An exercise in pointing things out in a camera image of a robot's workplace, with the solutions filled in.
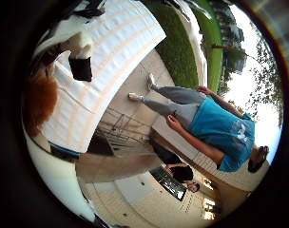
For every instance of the orange brown plush toy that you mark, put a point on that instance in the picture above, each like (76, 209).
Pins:
(40, 101)

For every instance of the white orange striped tablecloth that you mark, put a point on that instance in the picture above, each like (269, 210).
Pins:
(119, 63)

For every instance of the black box under table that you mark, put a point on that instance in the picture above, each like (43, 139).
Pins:
(100, 144)

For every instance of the blue table edge bar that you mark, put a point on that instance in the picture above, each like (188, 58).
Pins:
(65, 149)

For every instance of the distant building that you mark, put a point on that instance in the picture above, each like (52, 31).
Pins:
(233, 41)

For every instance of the person in blue shirt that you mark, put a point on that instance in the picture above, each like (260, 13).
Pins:
(220, 126)

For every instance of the seated person in black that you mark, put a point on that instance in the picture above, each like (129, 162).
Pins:
(182, 173)

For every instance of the black floor grate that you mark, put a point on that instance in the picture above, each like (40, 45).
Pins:
(168, 183)

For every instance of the leaning tree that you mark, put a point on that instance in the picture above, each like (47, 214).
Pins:
(268, 82)

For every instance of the metal table frame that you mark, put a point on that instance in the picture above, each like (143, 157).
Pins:
(122, 129)

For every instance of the pale brick low wall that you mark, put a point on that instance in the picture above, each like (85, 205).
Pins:
(169, 136)

